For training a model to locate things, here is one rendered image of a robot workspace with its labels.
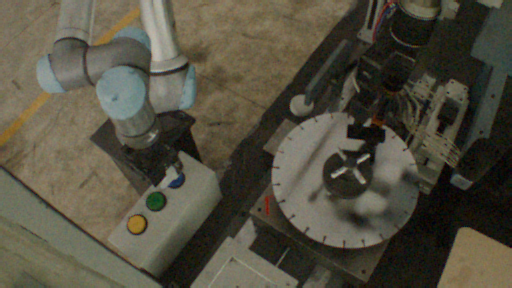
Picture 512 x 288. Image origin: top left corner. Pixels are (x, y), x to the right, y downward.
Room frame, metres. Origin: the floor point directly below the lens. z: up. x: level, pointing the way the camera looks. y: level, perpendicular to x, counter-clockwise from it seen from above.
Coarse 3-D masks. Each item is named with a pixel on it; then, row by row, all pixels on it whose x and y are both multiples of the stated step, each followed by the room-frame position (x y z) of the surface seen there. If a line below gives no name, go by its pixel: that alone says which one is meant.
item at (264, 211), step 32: (416, 0) 0.46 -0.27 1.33; (384, 32) 0.48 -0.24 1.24; (416, 32) 0.45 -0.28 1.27; (416, 64) 0.47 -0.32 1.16; (352, 96) 0.70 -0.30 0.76; (384, 96) 0.47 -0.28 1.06; (288, 128) 0.56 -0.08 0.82; (256, 192) 0.41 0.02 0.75; (256, 224) 0.31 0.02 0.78; (288, 224) 0.28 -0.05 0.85; (288, 256) 0.23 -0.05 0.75; (320, 256) 0.20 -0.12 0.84; (352, 256) 0.19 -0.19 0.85
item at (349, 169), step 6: (336, 150) 0.39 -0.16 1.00; (342, 156) 0.37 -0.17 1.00; (366, 156) 0.36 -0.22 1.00; (348, 162) 0.35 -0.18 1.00; (354, 162) 0.35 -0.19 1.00; (342, 168) 0.34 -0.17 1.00; (348, 168) 0.34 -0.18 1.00; (354, 168) 0.34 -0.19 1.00; (336, 174) 0.33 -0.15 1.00; (348, 174) 0.34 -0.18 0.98; (360, 174) 0.32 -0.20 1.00; (360, 180) 0.31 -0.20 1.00
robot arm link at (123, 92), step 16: (112, 80) 0.39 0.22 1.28; (128, 80) 0.39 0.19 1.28; (144, 80) 0.42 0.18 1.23; (112, 96) 0.36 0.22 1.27; (128, 96) 0.36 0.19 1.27; (144, 96) 0.38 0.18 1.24; (112, 112) 0.35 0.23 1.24; (128, 112) 0.35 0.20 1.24; (144, 112) 0.37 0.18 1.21; (128, 128) 0.35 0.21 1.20; (144, 128) 0.36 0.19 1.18
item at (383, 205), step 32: (320, 128) 0.47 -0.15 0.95; (384, 128) 0.46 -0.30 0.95; (288, 160) 0.40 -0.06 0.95; (320, 160) 0.39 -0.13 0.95; (384, 160) 0.37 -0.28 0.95; (288, 192) 0.32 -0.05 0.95; (320, 192) 0.31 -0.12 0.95; (384, 192) 0.30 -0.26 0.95; (416, 192) 0.29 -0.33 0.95; (320, 224) 0.24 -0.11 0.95; (352, 224) 0.24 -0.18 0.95; (384, 224) 0.23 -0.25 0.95
